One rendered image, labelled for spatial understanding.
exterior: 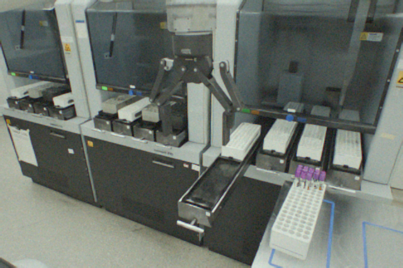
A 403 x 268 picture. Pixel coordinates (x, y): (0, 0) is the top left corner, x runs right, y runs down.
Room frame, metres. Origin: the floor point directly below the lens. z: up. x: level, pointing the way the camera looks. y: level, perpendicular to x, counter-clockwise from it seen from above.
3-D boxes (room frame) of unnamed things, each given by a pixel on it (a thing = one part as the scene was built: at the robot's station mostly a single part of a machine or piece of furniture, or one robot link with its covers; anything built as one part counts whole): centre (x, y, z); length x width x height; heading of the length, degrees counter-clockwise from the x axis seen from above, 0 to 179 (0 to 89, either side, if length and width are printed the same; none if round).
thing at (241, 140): (1.21, -0.20, 0.83); 0.30 x 0.10 x 0.06; 154
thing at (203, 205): (1.04, -0.12, 0.78); 0.73 x 0.14 x 0.09; 154
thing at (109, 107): (1.62, 0.55, 0.85); 0.12 x 0.02 x 0.06; 64
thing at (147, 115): (1.49, 0.28, 0.85); 0.12 x 0.02 x 0.06; 65
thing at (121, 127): (1.77, 0.32, 0.78); 0.73 x 0.14 x 0.09; 154
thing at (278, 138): (1.27, -0.40, 0.83); 0.30 x 0.10 x 0.06; 154
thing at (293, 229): (0.67, -0.31, 0.85); 0.30 x 0.10 x 0.06; 150
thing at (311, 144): (1.20, -0.54, 0.83); 0.30 x 0.10 x 0.06; 154
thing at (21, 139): (1.92, 1.40, 0.43); 0.27 x 0.02 x 0.36; 64
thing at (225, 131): (0.52, -0.05, 1.21); 0.03 x 0.01 x 0.07; 157
